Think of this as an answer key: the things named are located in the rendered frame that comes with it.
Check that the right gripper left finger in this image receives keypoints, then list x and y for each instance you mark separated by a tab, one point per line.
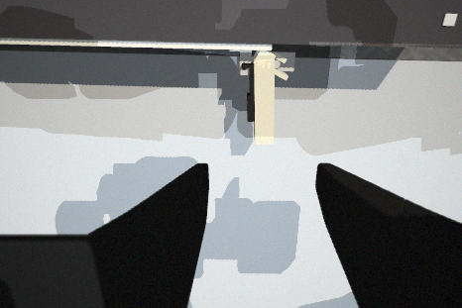
145	258

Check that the black metal enclosure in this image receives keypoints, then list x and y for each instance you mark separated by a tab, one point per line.
365	23

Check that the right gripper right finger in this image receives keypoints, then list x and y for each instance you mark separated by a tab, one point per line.
395	253

